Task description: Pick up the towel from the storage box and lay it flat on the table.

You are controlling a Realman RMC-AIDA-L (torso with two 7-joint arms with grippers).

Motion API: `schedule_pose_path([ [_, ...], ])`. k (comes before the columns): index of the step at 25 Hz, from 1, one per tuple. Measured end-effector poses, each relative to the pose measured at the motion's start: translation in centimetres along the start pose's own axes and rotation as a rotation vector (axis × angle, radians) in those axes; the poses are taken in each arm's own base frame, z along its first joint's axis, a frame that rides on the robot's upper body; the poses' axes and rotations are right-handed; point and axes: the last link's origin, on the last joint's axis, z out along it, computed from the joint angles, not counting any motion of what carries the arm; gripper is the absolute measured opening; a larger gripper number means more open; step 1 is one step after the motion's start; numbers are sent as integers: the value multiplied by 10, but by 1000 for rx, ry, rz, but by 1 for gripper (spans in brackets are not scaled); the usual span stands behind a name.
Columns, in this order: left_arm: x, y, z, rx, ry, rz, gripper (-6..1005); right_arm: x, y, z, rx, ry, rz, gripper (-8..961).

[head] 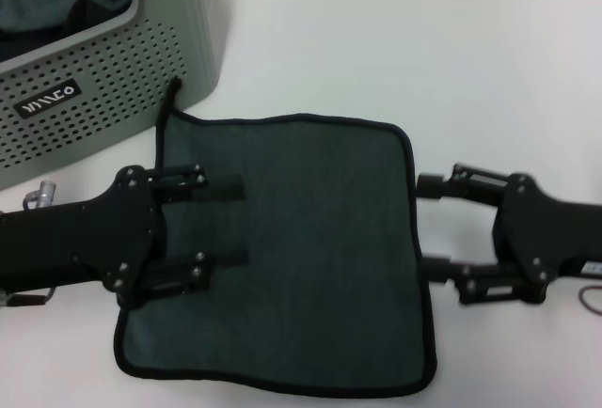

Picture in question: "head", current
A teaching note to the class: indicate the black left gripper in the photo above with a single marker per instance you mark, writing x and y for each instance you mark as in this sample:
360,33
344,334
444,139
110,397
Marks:
75,239

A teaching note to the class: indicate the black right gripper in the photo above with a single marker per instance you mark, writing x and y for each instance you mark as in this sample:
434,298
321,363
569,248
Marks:
550,234

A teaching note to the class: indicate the dark green towel black trim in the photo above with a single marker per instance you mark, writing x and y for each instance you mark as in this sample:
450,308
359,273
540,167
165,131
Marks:
320,248

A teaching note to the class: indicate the grey perforated plastic storage box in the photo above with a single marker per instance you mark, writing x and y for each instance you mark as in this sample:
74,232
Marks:
127,46

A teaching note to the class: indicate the metal left wrist connector plug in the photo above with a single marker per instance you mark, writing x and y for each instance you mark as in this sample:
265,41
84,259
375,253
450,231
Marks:
42,194

